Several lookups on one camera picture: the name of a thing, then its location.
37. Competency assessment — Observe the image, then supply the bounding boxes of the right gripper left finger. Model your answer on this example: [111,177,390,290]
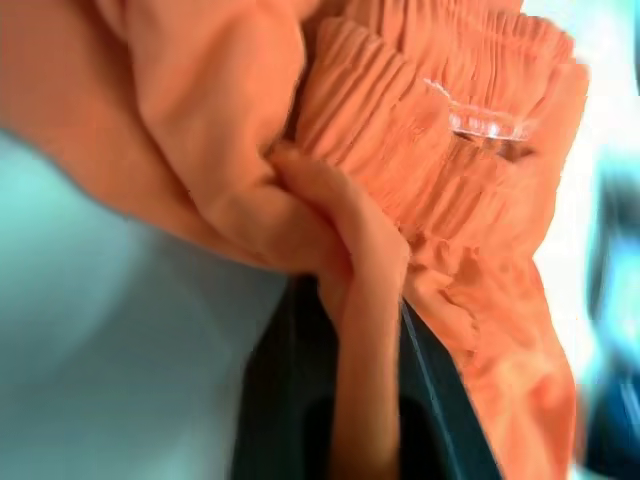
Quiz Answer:
[241,276,351,480]

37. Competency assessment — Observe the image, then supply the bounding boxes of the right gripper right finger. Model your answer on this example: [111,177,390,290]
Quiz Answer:
[398,303,502,480]

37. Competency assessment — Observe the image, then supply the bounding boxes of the orange cloth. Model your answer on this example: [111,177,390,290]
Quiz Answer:
[0,0,594,480]

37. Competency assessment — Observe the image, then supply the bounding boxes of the clear plastic tag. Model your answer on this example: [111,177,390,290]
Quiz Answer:
[423,77,537,142]

